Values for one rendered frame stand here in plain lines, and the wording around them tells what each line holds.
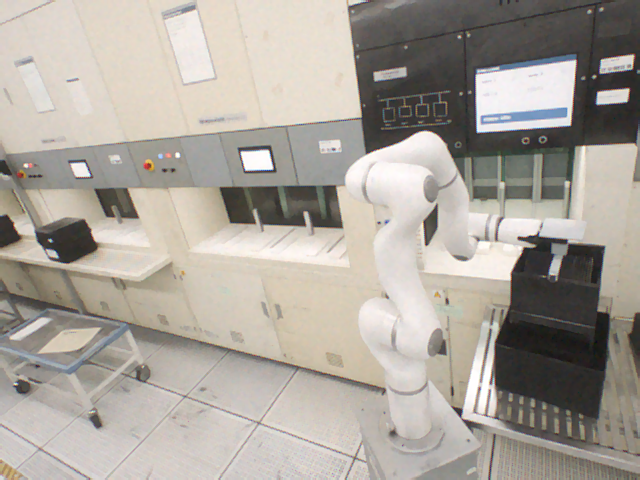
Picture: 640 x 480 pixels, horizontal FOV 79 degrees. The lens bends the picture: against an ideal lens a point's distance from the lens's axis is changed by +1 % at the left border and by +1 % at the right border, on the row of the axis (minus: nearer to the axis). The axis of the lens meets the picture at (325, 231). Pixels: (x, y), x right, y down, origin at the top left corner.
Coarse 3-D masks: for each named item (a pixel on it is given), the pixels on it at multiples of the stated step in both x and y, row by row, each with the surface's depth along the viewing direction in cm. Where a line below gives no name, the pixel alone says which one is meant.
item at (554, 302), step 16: (544, 224) 108; (560, 224) 106; (576, 224) 105; (560, 256) 105; (592, 256) 112; (512, 272) 106; (592, 272) 114; (512, 288) 109; (528, 288) 106; (544, 288) 103; (560, 288) 101; (576, 288) 99; (592, 288) 96; (512, 304) 111; (528, 304) 108; (544, 304) 105; (560, 304) 103; (576, 304) 100; (592, 304) 98; (512, 320) 114; (528, 320) 110; (544, 320) 107; (560, 320) 104; (576, 320) 102; (592, 320) 100; (576, 336) 109; (592, 336) 102
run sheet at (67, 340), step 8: (88, 328) 256; (96, 328) 254; (56, 336) 254; (64, 336) 252; (72, 336) 250; (80, 336) 248; (88, 336) 247; (48, 344) 247; (56, 344) 245; (64, 344) 243; (72, 344) 242; (80, 344) 240; (40, 352) 240; (48, 352) 238; (56, 352) 237
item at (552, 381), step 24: (600, 312) 121; (504, 336) 128; (528, 336) 139; (552, 336) 134; (600, 336) 124; (504, 360) 117; (528, 360) 112; (552, 360) 107; (576, 360) 126; (600, 360) 124; (504, 384) 120; (528, 384) 115; (552, 384) 111; (576, 384) 106; (600, 384) 102; (576, 408) 109; (600, 408) 106
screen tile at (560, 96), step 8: (528, 72) 122; (536, 72) 121; (544, 72) 120; (552, 72) 119; (568, 72) 117; (528, 80) 123; (536, 80) 122; (544, 80) 121; (552, 80) 120; (560, 80) 119; (568, 80) 118; (560, 88) 120; (568, 88) 119; (528, 96) 125; (536, 96) 124; (544, 96) 123; (552, 96) 122; (560, 96) 121; (528, 104) 126; (536, 104) 125; (544, 104) 124; (552, 104) 123
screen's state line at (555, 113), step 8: (512, 112) 129; (520, 112) 128; (528, 112) 127; (536, 112) 126; (544, 112) 125; (552, 112) 124; (560, 112) 123; (480, 120) 134; (488, 120) 133; (496, 120) 132; (504, 120) 131; (512, 120) 130; (520, 120) 129; (528, 120) 128; (536, 120) 126
